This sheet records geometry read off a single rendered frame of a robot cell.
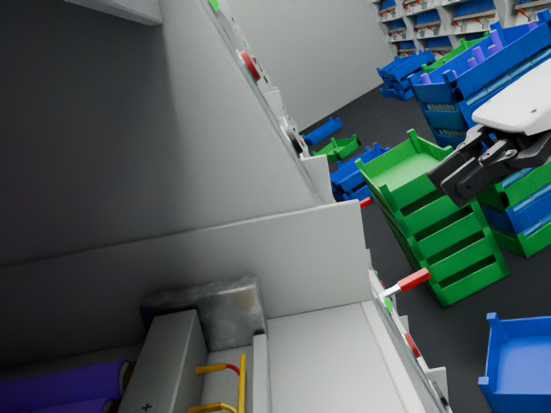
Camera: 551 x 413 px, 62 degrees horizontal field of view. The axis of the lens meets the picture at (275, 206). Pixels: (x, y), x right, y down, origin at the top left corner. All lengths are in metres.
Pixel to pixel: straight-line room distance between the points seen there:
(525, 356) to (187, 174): 1.03
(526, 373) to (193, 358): 0.99
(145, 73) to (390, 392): 0.15
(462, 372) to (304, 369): 1.00
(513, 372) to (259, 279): 0.96
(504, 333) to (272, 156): 1.03
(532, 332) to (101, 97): 1.09
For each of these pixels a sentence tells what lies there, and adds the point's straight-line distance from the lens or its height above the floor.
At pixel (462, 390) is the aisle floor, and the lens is 1.14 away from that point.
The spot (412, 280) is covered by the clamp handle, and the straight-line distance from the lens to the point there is 0.52.
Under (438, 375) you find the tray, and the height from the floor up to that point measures 0.55.
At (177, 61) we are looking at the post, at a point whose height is 0.83.
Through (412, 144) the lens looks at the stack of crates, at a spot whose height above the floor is 0.35.
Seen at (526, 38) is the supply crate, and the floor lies 0.52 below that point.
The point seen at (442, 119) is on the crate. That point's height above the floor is 0.43.
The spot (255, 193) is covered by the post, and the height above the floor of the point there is 0.77.
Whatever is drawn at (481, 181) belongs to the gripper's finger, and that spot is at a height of 0.62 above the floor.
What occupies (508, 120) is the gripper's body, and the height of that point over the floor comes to 0.66.
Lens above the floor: 0.82
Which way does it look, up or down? 17 degrees down
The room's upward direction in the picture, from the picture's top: 32 degrees counter-clockwise
